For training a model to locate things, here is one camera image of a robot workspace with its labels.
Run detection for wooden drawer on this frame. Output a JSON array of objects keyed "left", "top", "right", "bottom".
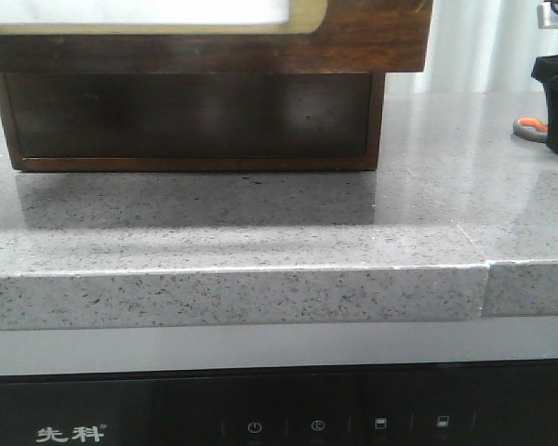
[
  {"left": 7, "top": 73, "right": 371, "bottom": 158},
  {"left": 0, "top": 1, "right": 432, "bottom": 74}
]

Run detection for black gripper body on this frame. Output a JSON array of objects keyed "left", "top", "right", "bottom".
[{"left": 537, "top": 0, "right": 558, "bottom": 29}]

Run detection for grey orange scissors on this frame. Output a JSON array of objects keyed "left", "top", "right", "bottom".
[{"left": 512, "top": 117, "right": 548, "bottom": 143}]

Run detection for black appliance control panel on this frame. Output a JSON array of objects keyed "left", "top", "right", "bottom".
[{"left": 0, "top": 360, "right": 558, "bottom": 445}]

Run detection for dark wooden drawer cabinet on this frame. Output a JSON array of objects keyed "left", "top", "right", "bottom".
[{"left": 0, "top": 73, "right": 384, "bottom": 172}]

